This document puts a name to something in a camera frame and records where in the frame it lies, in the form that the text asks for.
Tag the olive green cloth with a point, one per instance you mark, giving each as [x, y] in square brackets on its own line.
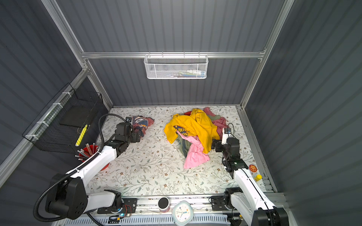
[184, 145]

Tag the red round sticker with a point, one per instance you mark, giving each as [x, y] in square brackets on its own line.
[253, 168]

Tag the red cup with pens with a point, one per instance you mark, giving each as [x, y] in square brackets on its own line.
[88, 152]

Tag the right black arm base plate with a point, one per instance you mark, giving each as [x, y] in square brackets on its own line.
[221, 203]

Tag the yellow small bottle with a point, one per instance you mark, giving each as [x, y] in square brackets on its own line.
[258, 178]

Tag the light pink cloth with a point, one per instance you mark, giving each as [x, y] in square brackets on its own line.
[195, 156]

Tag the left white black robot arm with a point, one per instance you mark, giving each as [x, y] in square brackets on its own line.
[68, 197]

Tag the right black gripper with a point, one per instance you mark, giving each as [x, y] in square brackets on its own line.
[219, 144]

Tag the white round clock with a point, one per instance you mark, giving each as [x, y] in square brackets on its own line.
[182, 213]

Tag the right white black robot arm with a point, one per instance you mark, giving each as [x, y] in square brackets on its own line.
[248, 199]

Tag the black wire mesh basket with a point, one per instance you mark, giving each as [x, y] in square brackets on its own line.
[59, 128]

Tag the black white cylindrical speaker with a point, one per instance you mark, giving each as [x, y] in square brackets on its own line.
[164, 204]

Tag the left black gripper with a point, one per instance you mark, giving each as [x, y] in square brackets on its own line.
[135, 136]

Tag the dark pink cloth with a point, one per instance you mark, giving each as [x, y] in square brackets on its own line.
[217, 120]

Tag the white wire mesh basket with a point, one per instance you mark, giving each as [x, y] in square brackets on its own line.
[160, 68]

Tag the maroon printed t-shirt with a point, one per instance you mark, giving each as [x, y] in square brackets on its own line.
[140, 124]

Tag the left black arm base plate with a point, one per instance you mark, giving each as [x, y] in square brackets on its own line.
[126, 206]

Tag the markers in white basket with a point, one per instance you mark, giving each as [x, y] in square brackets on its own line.
[189, 74]

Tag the yellow printed t-shirt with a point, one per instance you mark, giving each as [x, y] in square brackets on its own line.
[197, 124]

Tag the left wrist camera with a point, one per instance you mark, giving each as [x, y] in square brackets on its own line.
[129, 120]

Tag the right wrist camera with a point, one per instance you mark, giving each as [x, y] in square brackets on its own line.
[226, 133]

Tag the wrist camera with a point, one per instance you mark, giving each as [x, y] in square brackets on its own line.
[129, 120]
[226, 133]

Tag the yellow highlighter marker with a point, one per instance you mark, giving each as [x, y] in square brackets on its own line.
[81, 136]

